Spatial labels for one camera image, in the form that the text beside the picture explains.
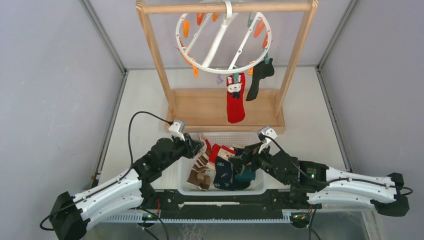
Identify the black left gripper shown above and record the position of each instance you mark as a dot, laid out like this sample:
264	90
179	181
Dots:
194	146

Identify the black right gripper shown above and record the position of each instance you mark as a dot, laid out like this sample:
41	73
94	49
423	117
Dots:
239	162

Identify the beige reindeer sock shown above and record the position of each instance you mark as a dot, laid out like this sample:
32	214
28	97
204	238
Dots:
206	149

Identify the dark green sock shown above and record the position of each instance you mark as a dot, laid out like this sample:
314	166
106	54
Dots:
247	175

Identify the red sock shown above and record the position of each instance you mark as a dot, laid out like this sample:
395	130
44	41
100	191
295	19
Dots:
234	98
212	157

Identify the white perforated plastic basket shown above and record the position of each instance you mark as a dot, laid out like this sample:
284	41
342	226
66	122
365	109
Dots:
211	174

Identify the navy sock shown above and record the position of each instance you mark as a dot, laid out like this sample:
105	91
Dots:
239	185

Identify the brown striped sock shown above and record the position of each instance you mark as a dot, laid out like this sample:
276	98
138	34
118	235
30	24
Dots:
197	176

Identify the dark printed sock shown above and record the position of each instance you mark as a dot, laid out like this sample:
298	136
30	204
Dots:
223	169

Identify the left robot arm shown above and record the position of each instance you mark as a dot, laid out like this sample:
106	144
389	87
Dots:
73	215

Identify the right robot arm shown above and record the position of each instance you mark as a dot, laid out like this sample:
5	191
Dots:
312	183

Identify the wooden hanger stand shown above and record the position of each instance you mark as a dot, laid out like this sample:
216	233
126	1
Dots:
205	110

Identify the black grey sock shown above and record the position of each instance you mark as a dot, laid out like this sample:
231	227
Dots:
260	71

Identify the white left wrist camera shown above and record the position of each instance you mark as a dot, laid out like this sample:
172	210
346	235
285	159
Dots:
176	129

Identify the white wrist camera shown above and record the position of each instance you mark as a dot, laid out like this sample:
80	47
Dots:
266	135
176	129

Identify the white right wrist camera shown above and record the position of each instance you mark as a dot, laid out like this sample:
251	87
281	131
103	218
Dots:
266	135

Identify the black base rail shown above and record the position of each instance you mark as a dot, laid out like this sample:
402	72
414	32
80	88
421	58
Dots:
270	205

